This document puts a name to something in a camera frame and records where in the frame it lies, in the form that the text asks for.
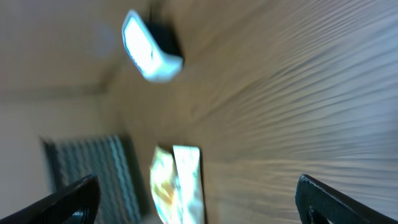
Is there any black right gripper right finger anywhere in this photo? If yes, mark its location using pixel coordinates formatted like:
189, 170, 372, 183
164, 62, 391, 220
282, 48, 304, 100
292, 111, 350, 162
295, 174, 397, 224

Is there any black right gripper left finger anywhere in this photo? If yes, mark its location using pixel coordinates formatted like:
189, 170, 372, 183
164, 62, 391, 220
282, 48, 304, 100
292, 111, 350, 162
1, 174, 102, 224

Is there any yellow snack packet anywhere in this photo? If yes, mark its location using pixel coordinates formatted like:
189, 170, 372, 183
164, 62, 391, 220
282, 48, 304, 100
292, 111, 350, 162
150, 146, 182, 224

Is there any white gold cream tube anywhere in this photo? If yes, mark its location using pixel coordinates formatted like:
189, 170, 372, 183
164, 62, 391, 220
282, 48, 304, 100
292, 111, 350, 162
173, 145, 205, 224

